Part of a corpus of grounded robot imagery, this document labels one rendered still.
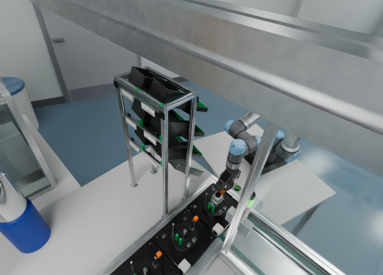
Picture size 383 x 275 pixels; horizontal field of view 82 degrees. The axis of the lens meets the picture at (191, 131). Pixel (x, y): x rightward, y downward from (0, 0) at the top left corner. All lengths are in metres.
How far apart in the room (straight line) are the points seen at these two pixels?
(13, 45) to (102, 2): 3.75
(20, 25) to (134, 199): 2.99
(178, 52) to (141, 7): 0.05
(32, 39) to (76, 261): 3.14
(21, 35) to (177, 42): 3.78
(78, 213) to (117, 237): 0.30
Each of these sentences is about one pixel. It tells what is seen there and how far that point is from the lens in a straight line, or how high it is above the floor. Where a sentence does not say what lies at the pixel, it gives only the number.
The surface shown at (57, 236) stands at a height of 0.86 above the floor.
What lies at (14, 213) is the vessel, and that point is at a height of 1.19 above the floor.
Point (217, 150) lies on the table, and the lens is 1.85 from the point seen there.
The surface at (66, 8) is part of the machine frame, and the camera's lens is 0.32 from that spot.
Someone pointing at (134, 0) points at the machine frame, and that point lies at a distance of 0.19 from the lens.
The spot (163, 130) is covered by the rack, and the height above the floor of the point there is 1.55.
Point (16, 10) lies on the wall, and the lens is 3.85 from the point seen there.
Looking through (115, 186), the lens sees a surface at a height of 0.86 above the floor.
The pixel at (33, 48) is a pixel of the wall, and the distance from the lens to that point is 3.97.
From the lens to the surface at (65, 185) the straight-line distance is 1.73.
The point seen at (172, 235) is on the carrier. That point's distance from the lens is 1.25.
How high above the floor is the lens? 2.12
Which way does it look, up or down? 39 degrees down
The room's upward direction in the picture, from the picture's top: 5 degrees clockwise
